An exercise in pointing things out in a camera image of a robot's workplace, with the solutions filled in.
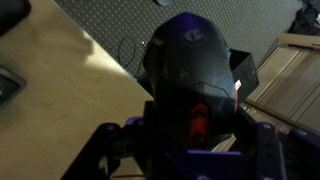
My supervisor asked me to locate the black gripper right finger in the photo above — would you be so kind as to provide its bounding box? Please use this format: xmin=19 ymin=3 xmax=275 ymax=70
xmin=233 ymin=106 xmax=320 ymax=180

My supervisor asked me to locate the thin black looped cable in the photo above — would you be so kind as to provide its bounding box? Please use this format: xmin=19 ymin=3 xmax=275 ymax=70
xmin=117 ymin=35 xmax=149 ymax=80

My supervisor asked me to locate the black gaming mouse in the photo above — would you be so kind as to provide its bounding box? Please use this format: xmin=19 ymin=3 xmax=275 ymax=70
xmin=142 ymin=12 xmax=239 ymax=151

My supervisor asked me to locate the black keyboard with grey keys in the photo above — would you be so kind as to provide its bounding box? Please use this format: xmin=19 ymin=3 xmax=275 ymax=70
xmin=0 ymin=64 xmax=28 ymax=108

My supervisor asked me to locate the dark fabric bundle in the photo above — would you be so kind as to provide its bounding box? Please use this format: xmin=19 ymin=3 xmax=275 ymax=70
xmin=287 ymin=0 xmax=320 ymax=37

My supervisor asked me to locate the wooden slatted furniture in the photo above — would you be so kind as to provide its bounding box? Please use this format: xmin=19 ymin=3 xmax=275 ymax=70
xmin=213 ymin=32 xmax=320 ymax=154

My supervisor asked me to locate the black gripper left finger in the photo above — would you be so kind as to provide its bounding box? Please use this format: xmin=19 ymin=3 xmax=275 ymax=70
xmin=61 ymin=100 xmax=188 ymax=180

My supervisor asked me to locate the black open box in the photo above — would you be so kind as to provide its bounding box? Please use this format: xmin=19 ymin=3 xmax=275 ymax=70
xmin=229 ymin=48 xmax=260 ymax=102

